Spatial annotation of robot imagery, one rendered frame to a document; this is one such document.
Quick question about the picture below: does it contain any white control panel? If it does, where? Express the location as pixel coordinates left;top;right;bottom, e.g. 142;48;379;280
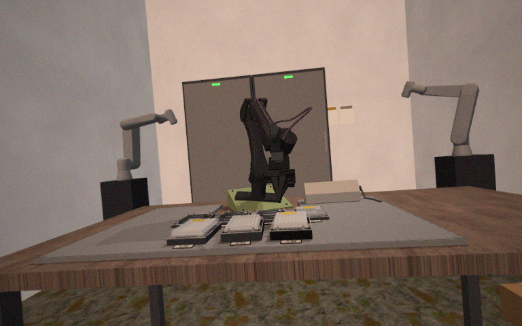
303;179;370;204

